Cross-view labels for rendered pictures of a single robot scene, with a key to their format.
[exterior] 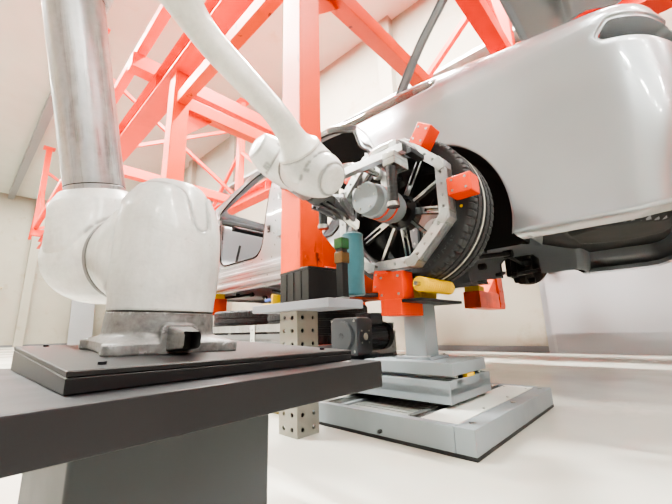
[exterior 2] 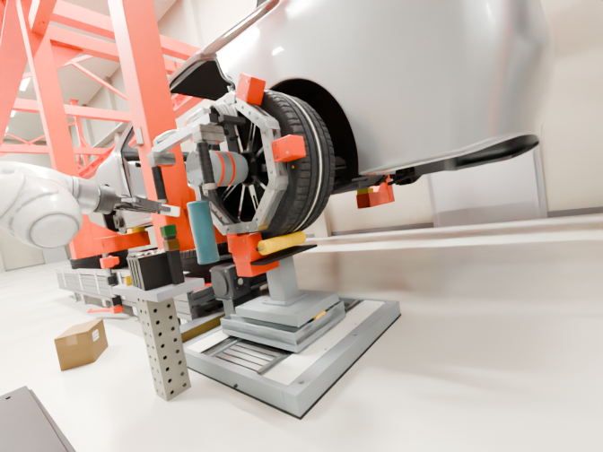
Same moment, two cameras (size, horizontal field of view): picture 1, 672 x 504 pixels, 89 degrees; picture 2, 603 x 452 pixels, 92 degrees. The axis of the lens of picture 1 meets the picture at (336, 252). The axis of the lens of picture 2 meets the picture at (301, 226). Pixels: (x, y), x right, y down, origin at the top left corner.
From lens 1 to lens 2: 0.53 m
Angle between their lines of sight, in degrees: 17
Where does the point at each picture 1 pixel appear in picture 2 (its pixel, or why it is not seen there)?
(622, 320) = (489, 195)
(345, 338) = (222, 286)
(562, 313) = (444, 195)
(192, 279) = not seen: outside the picture
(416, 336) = (275, 284)
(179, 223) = not seen: outside the picture
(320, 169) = (24, 230)
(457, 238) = (292, 200)
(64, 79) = not seen: outside the picture
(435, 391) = (285, 341)
